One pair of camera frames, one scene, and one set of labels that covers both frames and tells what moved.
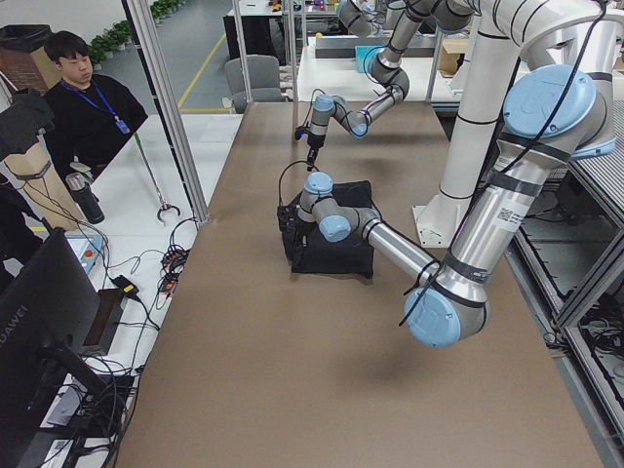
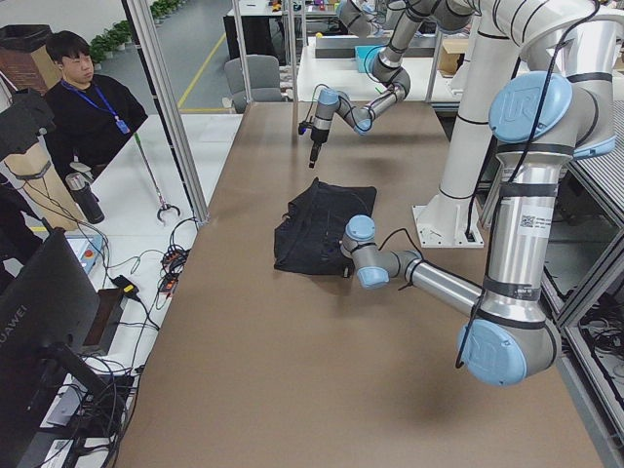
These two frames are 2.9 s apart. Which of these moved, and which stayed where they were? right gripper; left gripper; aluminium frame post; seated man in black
Moved: left gripper
Stayed: right gripper; seated man in black; aluminium frame post
